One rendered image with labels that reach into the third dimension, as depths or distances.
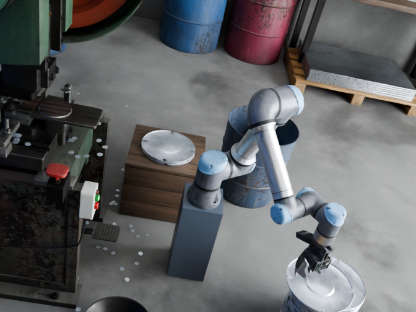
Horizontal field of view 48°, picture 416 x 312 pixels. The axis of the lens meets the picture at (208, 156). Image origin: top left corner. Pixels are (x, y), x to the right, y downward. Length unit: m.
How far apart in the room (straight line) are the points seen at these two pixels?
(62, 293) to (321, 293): 1.10
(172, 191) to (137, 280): 0.48
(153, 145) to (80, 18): 0.78
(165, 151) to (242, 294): 0.82
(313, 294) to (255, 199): 0.91
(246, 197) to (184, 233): 0.73
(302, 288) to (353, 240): 0.95
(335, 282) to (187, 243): 0.67
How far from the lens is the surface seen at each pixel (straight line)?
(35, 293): 2.22
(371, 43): 5.48
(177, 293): 2.29
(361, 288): 2.18
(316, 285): 2.06
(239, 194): 2.75
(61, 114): 1.89
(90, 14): 2.08
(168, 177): 2.39
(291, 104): 1.74
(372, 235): 3.03
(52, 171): 1.64
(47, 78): 1.81
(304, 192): 1.75
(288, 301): 2.20
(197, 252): 2.21
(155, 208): 2.53
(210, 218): 2.05
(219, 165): 1.93
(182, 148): 2.51
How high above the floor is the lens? 1.79
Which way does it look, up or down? 35 degrees down
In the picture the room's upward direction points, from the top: 14 degrees clockwise
